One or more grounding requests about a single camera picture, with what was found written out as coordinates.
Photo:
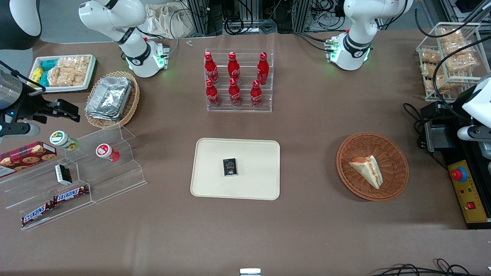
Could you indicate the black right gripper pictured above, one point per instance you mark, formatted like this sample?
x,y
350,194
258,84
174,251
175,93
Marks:
x,y
31,108

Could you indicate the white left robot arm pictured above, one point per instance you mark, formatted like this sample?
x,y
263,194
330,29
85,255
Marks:
x,y
355,23

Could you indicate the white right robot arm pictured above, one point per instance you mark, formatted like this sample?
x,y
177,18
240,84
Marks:
x,y
134,50

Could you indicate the white rectangular snack tray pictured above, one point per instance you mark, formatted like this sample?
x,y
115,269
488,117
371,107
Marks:
x,y
63,89

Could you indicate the light tan wicker basket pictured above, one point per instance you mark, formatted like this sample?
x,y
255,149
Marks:
x,y
133,103

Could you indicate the cream plastic tray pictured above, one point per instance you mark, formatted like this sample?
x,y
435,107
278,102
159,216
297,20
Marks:
x,y
253,153

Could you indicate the wrapped triangle sandwich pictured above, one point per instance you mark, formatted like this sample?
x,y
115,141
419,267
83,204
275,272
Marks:
x,y
368,168

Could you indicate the brown wicker basket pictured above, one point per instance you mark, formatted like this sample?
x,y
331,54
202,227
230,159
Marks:
x,y
395,153

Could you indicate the green sunflower yoghurt cup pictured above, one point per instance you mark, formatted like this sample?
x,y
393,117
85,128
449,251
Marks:
x,y
61,138

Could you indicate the clear rice cracker packet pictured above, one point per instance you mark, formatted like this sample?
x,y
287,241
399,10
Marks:
x,y
54,76
81,69
66,71

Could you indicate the teal snack packet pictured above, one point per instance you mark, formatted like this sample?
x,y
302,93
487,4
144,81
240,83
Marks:
x,y
43,79
48,64

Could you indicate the stacked aluminium foil containers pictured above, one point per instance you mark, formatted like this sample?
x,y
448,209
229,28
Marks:
x,y
109,97

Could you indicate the thin black board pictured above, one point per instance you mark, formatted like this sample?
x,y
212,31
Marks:
x,y
96,74

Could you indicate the yellow snack packet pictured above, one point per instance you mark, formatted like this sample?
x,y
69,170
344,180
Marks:
x,y
37,74

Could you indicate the red strawberry yoghurt cup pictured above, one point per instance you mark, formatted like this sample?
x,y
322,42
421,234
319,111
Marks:
x,y
105,151

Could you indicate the red tartan cookie box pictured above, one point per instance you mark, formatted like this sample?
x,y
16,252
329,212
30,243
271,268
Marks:
x,y
27,157

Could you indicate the small black and white carton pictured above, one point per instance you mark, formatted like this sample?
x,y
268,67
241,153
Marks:
x,y
63,174

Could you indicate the clear acrylic step stand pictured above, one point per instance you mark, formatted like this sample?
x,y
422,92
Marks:
x,y
111,180

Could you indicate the Snickers chocolate bar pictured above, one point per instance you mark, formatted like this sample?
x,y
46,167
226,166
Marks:
x,y
71,194
36,214

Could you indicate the beige cloth bag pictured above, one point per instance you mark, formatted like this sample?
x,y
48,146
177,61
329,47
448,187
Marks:
x,y
168,21

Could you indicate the red cola bottle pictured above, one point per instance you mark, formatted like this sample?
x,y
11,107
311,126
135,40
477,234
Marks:
x,y
210,69
212,95
233,69
234,94
256,96
263,69

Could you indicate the small black carton with barcode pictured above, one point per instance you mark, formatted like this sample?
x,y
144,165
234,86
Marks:
x,y
230,167

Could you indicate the clear acrylic bottle rack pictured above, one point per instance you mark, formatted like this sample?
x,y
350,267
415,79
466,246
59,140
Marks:
x,y
245,105

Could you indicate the silver metal block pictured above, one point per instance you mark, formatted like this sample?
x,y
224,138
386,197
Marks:
x,y
250,272

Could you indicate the bagged fried snack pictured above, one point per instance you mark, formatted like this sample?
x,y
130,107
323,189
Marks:
x,y
452,36
429,71
460,61
441,85
431,56

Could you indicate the black electronics box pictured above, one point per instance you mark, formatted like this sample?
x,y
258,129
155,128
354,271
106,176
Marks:
x,y
437,134

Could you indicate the yellow emergency stop control box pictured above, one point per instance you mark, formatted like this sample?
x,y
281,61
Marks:
x,y
470,191

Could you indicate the aluminium profile frame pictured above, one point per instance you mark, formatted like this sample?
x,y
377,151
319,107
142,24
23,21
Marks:
x,y
245,15

